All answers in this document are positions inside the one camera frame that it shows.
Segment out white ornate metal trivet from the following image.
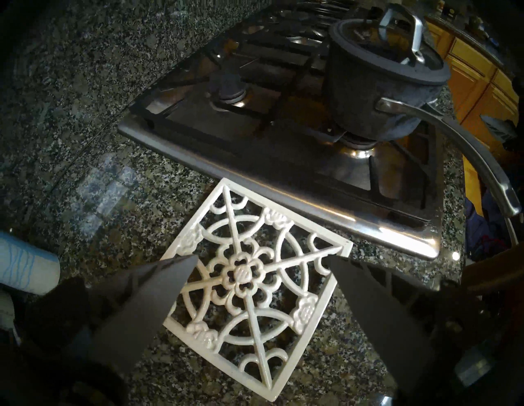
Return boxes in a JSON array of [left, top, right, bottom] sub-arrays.
[[162, 177, 354, 403]]

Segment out dark grey saucepan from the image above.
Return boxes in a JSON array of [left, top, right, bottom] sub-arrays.
[[326, 18, 523, 218]]

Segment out stainless steel gas cooktop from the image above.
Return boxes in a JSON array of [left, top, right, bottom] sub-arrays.
[[118, 0, 445, 261]]

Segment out wooden lower cabinets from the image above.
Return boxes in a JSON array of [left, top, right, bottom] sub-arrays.
[[424, 16, 524, 217]]

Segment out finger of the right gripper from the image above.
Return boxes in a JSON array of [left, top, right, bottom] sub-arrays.
[[480, 115, 519, 143]]

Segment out grey pot lid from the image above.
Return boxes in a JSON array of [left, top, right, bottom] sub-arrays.
[[329, 3, 452, 85]]

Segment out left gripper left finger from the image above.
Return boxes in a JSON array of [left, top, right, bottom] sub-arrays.
[[23, 255, 200, 376]]

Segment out dark blue cloth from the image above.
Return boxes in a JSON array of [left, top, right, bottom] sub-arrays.
[[465, 190, 514, 262]]

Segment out white canister with leaf print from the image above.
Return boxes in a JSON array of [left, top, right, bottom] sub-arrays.
[[0, 230, 61, 296]]

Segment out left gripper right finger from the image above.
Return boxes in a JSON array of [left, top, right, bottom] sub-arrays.
[[327, 256, 498, 394]]

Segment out black cast iron stove grate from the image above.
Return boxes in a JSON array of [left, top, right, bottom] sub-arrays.
[[131, 25, 436, 213], [229, 0, 369, 45]]

